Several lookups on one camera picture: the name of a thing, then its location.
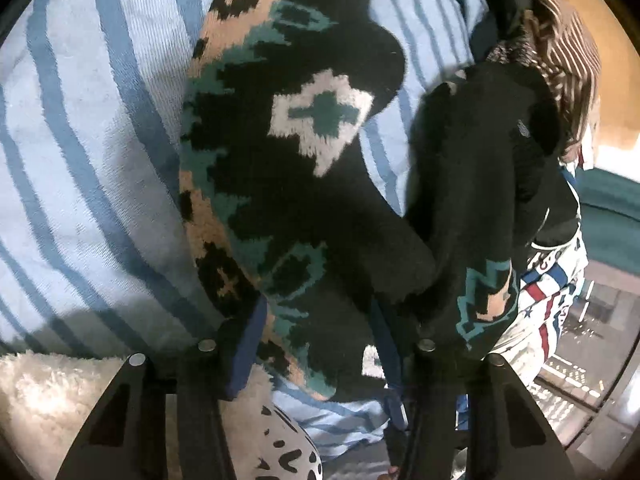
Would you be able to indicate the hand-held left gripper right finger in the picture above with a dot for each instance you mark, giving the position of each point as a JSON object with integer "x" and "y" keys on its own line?
{"x": 390, "y": 360}

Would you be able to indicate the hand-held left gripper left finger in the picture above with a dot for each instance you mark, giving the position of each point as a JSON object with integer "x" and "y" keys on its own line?
{"x": 245, "y": 350}

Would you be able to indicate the black teal patterned sweater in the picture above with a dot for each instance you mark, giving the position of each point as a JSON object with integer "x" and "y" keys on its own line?
{"x": 310, "y": 195}

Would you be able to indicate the black spotted white cloth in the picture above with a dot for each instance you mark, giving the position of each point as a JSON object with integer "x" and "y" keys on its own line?
{"x": 285, "y": 445}

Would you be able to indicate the star and stripe duvet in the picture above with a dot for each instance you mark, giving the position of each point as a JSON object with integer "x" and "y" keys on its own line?
{"x": 540, "y": 305}

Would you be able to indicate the white fluffy blanket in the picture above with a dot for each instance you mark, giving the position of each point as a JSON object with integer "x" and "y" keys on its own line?
{"x": 55, "y": 410}

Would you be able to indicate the black garment with white piping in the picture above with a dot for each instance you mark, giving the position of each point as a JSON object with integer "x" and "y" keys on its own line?
{"x": 550, "y": 215}

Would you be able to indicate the light blue striped shirt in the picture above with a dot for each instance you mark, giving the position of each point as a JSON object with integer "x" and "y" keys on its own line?
{"x": 85, "y": 160}

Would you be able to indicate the teal curtain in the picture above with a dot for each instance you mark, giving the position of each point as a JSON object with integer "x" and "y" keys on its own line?
{"x": 610, "y": 210}

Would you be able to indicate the brown striped shirt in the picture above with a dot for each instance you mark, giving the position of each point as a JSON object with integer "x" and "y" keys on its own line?
{"x": 570, "y": 50}

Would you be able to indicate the wooden headboard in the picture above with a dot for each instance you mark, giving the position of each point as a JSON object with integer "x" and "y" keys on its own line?
{"x": 615, "y": 60}

